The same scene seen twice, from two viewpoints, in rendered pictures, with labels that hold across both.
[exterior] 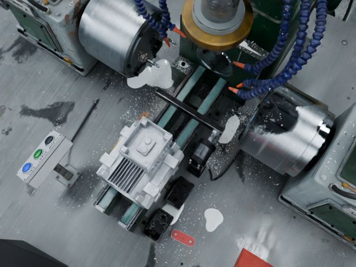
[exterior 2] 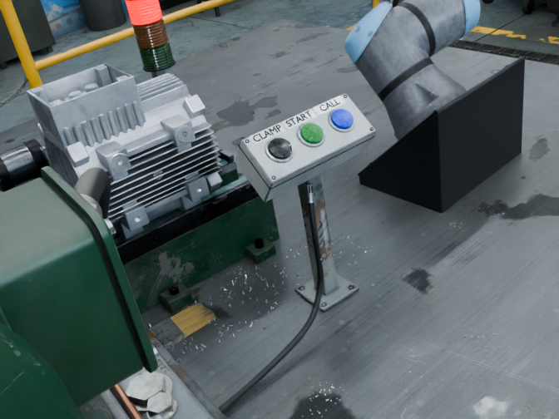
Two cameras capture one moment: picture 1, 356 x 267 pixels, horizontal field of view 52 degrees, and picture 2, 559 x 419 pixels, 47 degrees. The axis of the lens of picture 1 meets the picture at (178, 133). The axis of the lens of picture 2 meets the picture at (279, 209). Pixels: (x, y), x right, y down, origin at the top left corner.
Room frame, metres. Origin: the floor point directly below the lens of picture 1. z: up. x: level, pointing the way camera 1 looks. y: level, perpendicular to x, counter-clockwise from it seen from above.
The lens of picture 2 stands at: (0.93, 0.71, 1.42)
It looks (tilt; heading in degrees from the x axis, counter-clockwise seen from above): 31 degrees down; 208
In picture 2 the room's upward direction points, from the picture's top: 11 degrees counter-clockwise
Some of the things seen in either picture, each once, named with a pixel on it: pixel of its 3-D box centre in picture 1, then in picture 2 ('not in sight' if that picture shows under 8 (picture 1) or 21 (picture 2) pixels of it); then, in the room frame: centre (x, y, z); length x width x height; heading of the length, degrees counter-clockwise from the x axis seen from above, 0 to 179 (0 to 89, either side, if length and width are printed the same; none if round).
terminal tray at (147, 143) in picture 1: (146, 145); (87, 107); (0.28, 0.09, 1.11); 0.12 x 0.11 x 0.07; 149
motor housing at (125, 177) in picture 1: (141, 165); (131, 156); (0.25, 0.11, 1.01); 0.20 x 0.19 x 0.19; 149
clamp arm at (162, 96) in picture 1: (189, 111); not in sight; (0.43, -0.03, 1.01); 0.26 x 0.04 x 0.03; 59
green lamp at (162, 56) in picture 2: not in sight; (156, 54); (-0.08, -0.04, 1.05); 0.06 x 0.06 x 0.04
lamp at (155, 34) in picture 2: not in sight; (150, 32); (-0.08, -0.04, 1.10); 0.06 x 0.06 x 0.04
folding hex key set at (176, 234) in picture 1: (183, 238); not in sight; (0.04, -0.03, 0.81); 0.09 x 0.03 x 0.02; 67
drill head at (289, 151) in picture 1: (291, 132); not in sight; (0.36, -0.35, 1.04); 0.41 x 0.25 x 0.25; 59
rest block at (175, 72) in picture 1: (183, 71); not in sight; (0.65, -0.01, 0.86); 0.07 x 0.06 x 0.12; 59
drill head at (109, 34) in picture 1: (113, 25); not in sight; (0.72, 0.24, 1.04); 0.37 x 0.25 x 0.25; 59
